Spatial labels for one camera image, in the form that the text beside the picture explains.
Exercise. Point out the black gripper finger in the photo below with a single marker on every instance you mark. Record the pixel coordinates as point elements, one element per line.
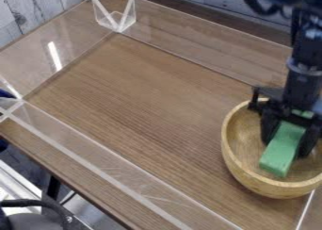
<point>310,137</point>
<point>269,123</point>

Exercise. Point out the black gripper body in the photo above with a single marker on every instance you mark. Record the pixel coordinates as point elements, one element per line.
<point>297,101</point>

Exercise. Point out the green rectangular block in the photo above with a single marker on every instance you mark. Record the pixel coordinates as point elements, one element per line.
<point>282,148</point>

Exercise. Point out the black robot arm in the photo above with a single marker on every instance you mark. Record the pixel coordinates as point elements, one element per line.
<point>305,27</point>

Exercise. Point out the brown wooden bowl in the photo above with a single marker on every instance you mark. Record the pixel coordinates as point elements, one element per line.
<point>242,149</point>

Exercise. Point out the black table leg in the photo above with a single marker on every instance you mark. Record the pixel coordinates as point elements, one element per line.
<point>54,188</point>

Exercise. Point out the metal bracket with screw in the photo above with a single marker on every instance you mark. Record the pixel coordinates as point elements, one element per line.
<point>68,221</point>

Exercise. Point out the clear acrylic enclosure wall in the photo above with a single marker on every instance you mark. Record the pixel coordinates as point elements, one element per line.
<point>120,87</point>

